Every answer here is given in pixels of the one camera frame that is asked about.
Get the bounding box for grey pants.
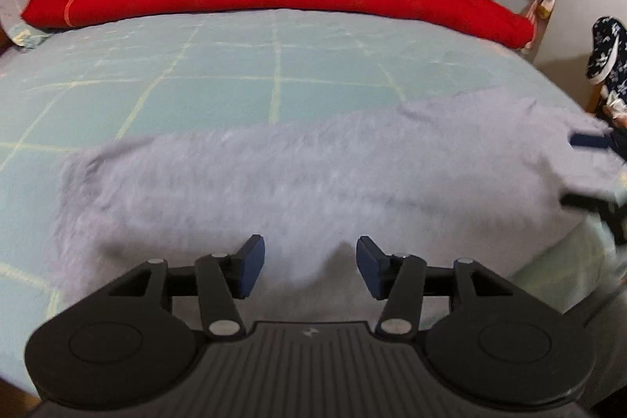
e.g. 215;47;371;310
51;87;624;327

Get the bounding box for light blue checked bed blanket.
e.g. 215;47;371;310
0;9;627;392

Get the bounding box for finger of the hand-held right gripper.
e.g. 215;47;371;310
560;193;627;223
569;131;627;155

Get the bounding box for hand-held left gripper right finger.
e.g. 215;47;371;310
356;236;513;341

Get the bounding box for dark blue floral garment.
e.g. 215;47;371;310
586;16;627;99

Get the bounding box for white pink cloth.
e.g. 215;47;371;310
604;91;627;126

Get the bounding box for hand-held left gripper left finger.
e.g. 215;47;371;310
104;234;266;341

